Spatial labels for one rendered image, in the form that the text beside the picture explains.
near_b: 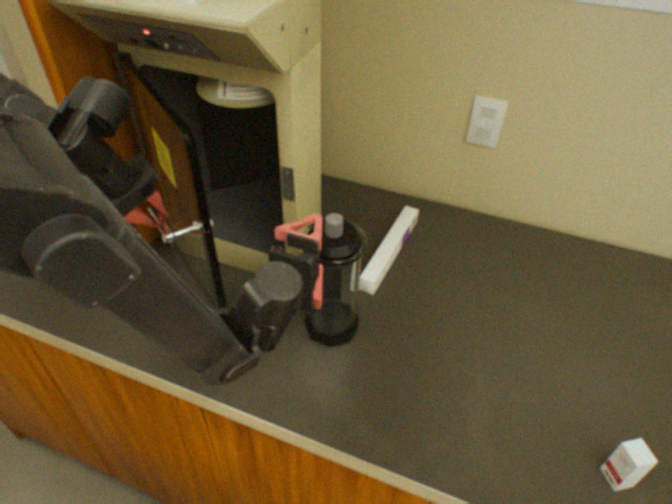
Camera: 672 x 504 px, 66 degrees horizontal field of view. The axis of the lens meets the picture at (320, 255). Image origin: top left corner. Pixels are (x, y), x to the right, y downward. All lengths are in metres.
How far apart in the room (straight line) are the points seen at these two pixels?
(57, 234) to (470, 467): 0.74
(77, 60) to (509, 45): 0.80
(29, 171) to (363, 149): 1.12
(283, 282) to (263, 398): 0.36
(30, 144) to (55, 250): 0.07
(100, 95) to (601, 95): 0.91
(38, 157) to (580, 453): 0.86
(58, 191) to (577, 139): 1.09
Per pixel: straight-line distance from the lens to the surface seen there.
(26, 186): 0.28
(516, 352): 1.04
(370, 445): 0.89
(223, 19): 0.69
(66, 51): 0.98
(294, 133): 0.85
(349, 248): 0.82
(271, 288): 0.60
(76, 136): 0.76
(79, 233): 0.29
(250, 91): 0.90
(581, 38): 1.16
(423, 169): 1.33
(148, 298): 0.42
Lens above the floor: 1.73
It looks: 44 degrees down
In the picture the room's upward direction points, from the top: straight up
